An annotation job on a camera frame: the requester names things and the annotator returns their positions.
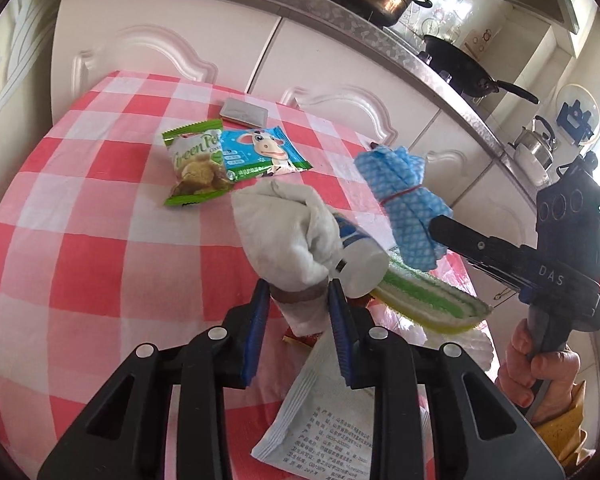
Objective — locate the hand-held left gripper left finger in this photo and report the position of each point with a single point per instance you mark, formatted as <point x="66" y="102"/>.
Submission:
<point x="257" y="330"/>

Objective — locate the person's right hand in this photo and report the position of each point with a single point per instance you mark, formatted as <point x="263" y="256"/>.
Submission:
<point x="560" y="367"/>

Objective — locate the white cloth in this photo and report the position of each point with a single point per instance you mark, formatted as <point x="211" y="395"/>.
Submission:
<point x="275" y="240"/>

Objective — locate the blue plastic holder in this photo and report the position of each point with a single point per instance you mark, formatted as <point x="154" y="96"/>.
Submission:
<point x="575" y="120"/>

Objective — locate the red white checkered tablecloth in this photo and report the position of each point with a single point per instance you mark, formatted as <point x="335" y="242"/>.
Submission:
<point x="80" y="260"/>

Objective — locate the blue wet wipes packet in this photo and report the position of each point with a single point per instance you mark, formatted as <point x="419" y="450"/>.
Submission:
<point x="260" y="152"/>

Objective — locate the white cabinet door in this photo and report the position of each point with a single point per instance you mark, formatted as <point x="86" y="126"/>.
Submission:
<point x="330" y="60"/>
<point x="470" y="170"/>
<point x="155" y="25"/>

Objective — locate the green yellow sponge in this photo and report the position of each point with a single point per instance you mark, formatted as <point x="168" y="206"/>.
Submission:
<point x="420" y="295"/>

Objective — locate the steel kettle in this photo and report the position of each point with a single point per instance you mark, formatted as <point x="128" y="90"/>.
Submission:
<point x="535" y="147"/>

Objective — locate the white paper sachet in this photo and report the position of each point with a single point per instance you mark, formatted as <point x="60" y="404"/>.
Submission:
<point x="320" y="425"/>

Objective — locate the green snack packet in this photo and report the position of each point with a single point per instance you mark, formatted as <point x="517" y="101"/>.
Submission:
<point x="195" y="165"/>

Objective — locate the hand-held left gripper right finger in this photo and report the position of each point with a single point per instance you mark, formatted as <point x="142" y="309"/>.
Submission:
<point x="337" y="330"/>

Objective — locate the black wok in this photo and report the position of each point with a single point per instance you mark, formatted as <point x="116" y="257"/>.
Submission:
<point x="460" y="62"/>

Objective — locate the glass pot lid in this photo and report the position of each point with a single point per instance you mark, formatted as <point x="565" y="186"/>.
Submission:
<point x="565" y="97"/>

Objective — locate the white plastic bottle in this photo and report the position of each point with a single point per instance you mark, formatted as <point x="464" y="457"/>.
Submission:
<point x="360" y="255"/>

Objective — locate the person's right forearm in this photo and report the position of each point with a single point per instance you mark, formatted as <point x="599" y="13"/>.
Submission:
<point x="565" y="430"/>

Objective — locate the white pleated paper liner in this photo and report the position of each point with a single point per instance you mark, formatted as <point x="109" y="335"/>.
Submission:
<point x="475" y="347"/>

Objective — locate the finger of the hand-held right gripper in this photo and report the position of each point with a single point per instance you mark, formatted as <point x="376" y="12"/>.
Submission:
<point x="475" y="247"/>

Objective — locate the red snack wrapper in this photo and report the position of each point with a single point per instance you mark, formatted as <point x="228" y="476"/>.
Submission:
<point x="302" y="340"/>

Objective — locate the smartphone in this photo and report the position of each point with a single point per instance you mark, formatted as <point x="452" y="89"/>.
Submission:
<point x="244" y="111"/>

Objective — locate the blue patterned tied cloth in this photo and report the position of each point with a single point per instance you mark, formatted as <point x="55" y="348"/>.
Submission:
<point x="400" y="195"/>

